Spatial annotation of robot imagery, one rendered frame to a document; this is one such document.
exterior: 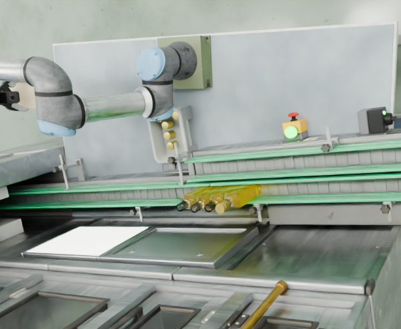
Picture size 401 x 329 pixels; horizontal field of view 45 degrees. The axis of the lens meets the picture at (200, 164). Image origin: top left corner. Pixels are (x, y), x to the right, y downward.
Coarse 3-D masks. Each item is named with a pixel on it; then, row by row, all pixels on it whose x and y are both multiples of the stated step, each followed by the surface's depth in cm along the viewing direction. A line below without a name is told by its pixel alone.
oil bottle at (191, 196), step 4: (196, 188) 185; (200, 188) 184; (204, 188) 183; (208, 188) 184; (192, 192) 180; (196, 192) 178; (200, 192) 179; (184, 196) 176; (188, 196) 175; (192, 196) 175; (196, 196) 176; (188, 200) 174; (192, 200) 174; (192, 204) 174; (188, 208) 176
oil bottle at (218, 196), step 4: (224, 188) 178; (228, 188) 177; (232, 188) 176; (216, 192) 174; (220, 192) 173; (224, 192) 172; (212, 196) 170; (216, 196) 169; (220, 196) 169; (216, 200) 168; (220, 200) 168
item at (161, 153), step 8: (176, 120) 208; (152, 128) 208; (160, 128) 212; (176, 128) 209; (152, 136) 208; (160, 136) 212; (176, 136) 210; (184, 136) 200; (152, 144) 208; (160, 144) 212; (184, 144) 200; (160, 152) 211; (168, 152) 214; (160, 160) 209; (184, 160) 202
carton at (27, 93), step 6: (18, 84) 201; (24, 84) 199; (12, 90) 203; (18, 90) 201; (24, 90) 200; (30, 90) 198; (24, 96) 200; (30, 96) 199; (18, 102) 203; (24, 102) 201; (30, 102) 199
